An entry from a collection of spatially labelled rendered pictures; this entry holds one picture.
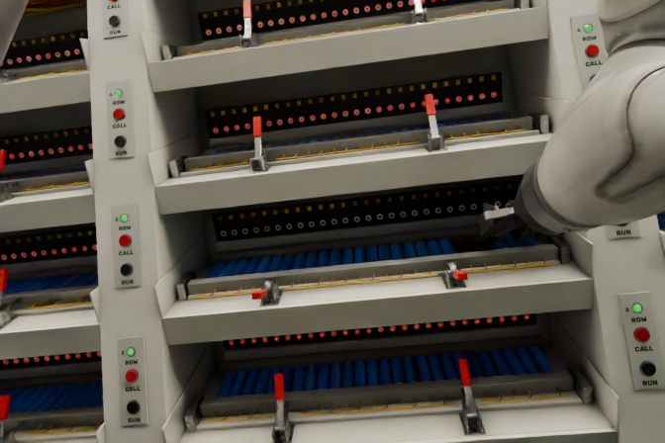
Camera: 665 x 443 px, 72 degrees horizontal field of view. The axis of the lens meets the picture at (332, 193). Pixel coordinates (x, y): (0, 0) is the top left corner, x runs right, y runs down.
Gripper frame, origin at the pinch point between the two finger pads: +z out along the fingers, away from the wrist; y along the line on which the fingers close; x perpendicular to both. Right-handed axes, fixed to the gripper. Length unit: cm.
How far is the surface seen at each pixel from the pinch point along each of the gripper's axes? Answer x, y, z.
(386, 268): -3.8, -18.7, 0.1
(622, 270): -7.8, 12.3, -4.8
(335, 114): 25.8, -23.9, 7.4
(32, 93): 29, -72, -7
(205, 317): -8.4, -45.6, -2.7
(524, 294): -9.6, -0.6, -3.6
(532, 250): -3.5, 2.7, -0.7
